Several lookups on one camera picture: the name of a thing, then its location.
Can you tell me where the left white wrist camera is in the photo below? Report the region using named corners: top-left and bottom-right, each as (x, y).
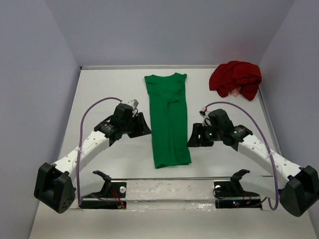
top-left (127, 99), bottom-right (139, 117)

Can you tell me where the green t shirt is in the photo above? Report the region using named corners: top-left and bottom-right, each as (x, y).
top-left (144, 73), bottom-right (191, 169)

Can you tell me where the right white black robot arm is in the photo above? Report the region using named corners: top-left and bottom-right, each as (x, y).
top-left (187, 108), bottom-right (319, 217)

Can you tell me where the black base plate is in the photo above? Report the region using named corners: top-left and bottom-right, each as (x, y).
top-left (212, 181), bottom-right (262, 209)
top-left (79, 181), bottom-right (127, 210)

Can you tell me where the red t shirt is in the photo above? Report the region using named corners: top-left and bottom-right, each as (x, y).
top-left (209, 61), bottom-right (262, 101)

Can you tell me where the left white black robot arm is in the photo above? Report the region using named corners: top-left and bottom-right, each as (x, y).
top-left (34, 100), bottom-right (151, 214)

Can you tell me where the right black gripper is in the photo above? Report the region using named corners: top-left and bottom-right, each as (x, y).
top-left (185, 122), bottom-right (222, 147)

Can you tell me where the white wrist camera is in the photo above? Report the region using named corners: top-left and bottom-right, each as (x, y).
top-left (127, 99), bottom-right (139, 117)
top-left (199, 107), bottom-right (211, 126)

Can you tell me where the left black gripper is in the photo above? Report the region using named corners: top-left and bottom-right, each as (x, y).
top-left (121, 112), bottom-right (152, 138)

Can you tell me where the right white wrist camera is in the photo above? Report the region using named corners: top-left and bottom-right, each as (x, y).
top-left (199, 107), bottom-right (211, 126)

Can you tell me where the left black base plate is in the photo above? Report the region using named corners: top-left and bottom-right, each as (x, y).
top-left (79, 181), bottom-right (127, 210)

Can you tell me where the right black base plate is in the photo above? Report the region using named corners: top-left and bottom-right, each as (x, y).
top-left (212, 181), bottom-right (262, 209)

